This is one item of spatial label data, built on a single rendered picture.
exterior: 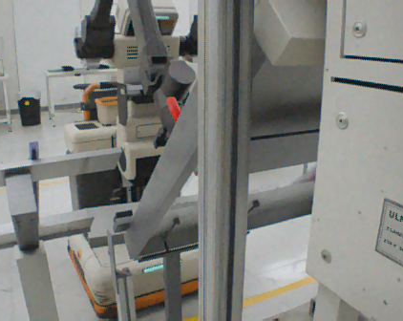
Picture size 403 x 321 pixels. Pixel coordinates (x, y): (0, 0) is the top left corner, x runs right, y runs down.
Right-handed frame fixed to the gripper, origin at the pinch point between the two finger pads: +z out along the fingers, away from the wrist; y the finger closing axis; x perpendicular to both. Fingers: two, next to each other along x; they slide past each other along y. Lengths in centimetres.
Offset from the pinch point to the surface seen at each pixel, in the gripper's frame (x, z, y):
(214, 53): -41.7, 7.6, -14.3
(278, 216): 28.6, 5.8, 35.6
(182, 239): 28.8, 5.7, 4.9
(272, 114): -24.5, 3.7, 3.8
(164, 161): -12.6, 3.2, -10.1
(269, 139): -23.7, 7.5, 1.9
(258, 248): 138, -5, 91
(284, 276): 116, 17, 87
